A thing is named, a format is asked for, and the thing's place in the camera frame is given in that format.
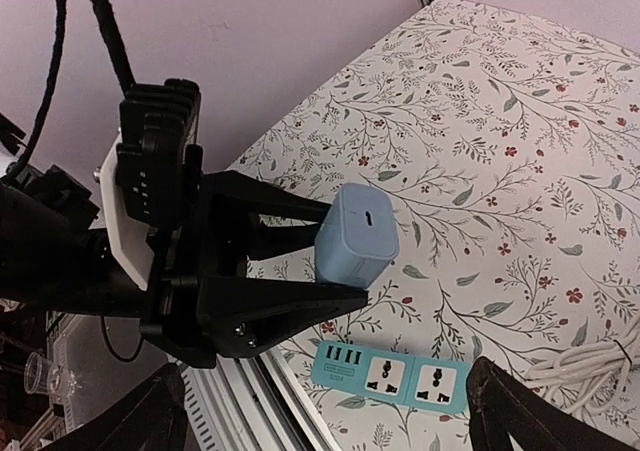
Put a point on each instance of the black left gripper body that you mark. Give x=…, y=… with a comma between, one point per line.
x=209, y=245

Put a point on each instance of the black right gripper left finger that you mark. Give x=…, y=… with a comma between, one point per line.
x=150, y=417

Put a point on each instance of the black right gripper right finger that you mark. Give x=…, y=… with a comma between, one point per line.
x=504, y=413

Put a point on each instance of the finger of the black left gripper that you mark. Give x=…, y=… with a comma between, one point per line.
x=244, y=317
x=257, y=220

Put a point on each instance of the teal power strip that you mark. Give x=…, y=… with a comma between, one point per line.
x=424, y=383

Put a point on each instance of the small blue cube adapter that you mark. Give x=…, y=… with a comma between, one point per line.
x=357, y=239

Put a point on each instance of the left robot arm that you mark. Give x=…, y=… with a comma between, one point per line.
x=48, y=265

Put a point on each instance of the clear plastic cup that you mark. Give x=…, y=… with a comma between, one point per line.
x=45, y=377

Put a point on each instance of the floral tablecloth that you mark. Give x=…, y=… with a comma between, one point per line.
x=509, y=147

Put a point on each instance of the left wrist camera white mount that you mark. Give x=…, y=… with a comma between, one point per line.
x=150, y=177

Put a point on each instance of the aluminium front rail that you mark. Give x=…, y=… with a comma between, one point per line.
x=252, y=404

